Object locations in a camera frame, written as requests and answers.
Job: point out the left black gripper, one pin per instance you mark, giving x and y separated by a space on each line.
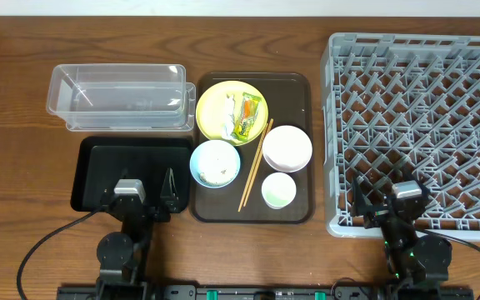
141 209

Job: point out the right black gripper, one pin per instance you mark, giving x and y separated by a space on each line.
377 216

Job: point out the light blue bowl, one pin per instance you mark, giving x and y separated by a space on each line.
213 148

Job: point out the pile of rice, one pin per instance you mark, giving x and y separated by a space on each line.
216 171

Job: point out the white tissue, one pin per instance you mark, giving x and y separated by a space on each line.
228 121

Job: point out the white green cup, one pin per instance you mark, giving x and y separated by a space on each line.
278 190

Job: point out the green orange snack wrapper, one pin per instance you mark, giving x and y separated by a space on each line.
247 116

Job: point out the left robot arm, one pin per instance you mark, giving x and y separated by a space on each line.
123 254

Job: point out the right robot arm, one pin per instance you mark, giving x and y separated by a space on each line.
419 264

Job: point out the grey dishwasher rack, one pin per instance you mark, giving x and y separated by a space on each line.
394 102

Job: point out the black plastic tray bin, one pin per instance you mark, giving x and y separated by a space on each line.
144 158

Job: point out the clear plastic bin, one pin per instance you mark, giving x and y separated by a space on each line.
122 97

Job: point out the wooden chopstick left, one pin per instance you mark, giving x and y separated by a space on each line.
252 169

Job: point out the wooden chopstick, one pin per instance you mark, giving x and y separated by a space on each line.
252 169
258 163

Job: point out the pink bowl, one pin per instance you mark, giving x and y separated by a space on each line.
287 149

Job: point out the dark brown serving tray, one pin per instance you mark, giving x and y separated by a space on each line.
288 97

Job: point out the yellow plate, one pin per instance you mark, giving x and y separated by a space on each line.
209 110

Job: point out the wooden chopstick right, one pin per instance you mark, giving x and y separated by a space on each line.
258 163

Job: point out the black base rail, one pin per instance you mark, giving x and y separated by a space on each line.
187 292

